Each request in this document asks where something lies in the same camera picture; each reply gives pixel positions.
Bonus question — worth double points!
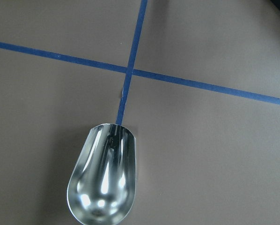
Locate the metal ice scoop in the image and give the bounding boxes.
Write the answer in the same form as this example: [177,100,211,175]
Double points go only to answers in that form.
[66,123,136,225]

